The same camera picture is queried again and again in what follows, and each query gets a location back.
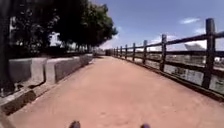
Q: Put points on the reddish paved path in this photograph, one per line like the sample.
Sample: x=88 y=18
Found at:
x=116 y=93

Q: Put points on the row of trees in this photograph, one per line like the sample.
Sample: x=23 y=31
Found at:
x=73 y=23

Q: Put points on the robot's own part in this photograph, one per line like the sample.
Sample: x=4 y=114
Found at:
x=74 y=124
x=145 y=126

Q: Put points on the grey concrete kerb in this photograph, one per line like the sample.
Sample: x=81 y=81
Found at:
x=20 y=98

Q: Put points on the dark tree trunk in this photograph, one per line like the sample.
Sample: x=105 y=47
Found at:
x=5 y=46

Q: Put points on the grey concrete barrier wall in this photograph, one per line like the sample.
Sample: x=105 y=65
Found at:
x=56 y=66

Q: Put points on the dark wooden rail fence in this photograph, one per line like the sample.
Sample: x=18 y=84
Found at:
x=186 y=53

